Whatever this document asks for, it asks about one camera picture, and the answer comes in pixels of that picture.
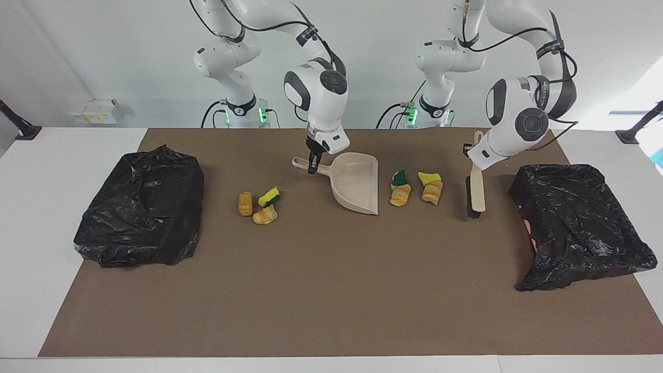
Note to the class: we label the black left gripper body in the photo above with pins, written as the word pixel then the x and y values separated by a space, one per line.
pixel 467 149

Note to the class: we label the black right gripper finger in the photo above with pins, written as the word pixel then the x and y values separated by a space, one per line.
pixel 313 163

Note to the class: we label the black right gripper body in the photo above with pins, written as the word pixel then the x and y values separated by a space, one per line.
pixel 314 147

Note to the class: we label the beige brush with black bristles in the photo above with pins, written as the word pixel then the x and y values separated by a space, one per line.
pixel 479 191

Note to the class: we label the beige plastic dustpan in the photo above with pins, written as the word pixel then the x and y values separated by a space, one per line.
pixel 357 181

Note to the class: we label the toy croissant pastry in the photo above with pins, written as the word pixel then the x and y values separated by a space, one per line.
pixel 265 215
pixel 400 196
pixel 432 192

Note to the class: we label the yellow green sponge piece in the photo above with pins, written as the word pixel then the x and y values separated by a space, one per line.
pixel 400 178
pixel 268 197

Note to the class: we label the brown toy bread roll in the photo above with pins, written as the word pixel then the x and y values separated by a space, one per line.
pixel 245 204

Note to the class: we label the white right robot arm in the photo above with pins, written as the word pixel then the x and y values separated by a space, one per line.
pixel 316 98

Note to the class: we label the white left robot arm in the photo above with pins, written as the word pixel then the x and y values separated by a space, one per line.
pixel 518 119

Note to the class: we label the black bag-lined pink bin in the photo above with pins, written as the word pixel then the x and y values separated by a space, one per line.
pixel 575 228

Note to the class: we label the black bag-lined trash bin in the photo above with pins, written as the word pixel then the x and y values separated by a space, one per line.
pixel 134 217

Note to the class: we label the green-lit right base box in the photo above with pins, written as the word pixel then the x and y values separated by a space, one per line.
pixel 263 113

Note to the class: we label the green-lit base box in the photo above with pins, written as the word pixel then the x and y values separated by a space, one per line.
pixel 263 113
pixel 412 115

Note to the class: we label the green-lit left base box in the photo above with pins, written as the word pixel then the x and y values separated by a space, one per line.
pixel 412 115

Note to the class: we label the brown table mat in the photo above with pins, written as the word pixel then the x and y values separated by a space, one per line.
pixel 331 321

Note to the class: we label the blue object at edge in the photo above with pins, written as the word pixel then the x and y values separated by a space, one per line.
pixel 659 157

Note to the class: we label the black camera stand clamp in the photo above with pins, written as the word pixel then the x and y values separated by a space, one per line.
pixel 23 129
pixel 629 135

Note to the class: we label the white wall power box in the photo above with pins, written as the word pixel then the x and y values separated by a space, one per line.
pixel 93 111

